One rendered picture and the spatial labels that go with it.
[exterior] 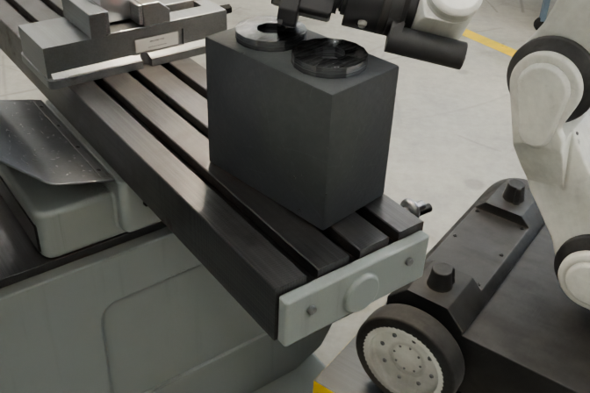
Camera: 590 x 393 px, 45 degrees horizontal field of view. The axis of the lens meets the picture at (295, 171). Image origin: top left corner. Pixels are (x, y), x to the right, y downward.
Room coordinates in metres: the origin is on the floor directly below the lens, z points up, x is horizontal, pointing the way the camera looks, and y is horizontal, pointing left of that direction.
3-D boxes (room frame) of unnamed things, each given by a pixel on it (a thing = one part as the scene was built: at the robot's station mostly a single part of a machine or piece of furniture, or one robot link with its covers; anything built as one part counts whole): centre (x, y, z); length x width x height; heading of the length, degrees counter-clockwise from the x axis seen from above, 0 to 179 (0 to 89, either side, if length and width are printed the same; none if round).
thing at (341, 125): (0.82, 0.00, 1.04); 0.22 x 0.12 x 0.20; 46
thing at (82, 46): (1.21, 0.31, 0.99); 0.35 x 0.15 x 0.11; 127
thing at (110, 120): (1.13, 0.29, 0.90); 1.24 x 0.23 x 0.08; 37
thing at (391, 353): (0.91, -0.22, 0.50); 0.20 x 0.05 x 0.20; 55
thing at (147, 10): (1.23, 0.29, 1.03); 0.12 x 0.06 x 0.04; 37
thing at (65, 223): (1.11, 0.27, 0.80); 0.50 x 0.35 x 0.12; 127
